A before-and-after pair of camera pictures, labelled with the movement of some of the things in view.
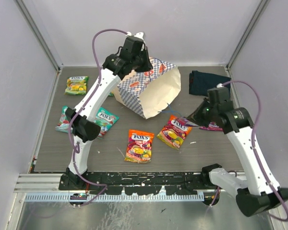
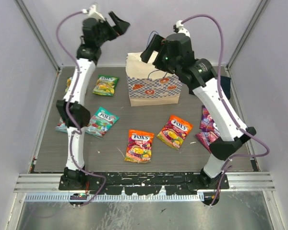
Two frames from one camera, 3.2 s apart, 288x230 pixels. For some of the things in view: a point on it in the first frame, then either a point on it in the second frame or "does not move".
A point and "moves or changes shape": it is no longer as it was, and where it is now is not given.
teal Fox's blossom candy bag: (64, 125) does not move
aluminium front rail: (40, 183) does not move
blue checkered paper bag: (149, 91) moves or changes shape
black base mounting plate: (139, 183) does not move
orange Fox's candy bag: (139, 146) does not move
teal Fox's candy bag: (104, 120) does not move
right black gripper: (195, 116) -> (155, 44)
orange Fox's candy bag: (174, 132) does not move
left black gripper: (147, 65) -> (121, 26)
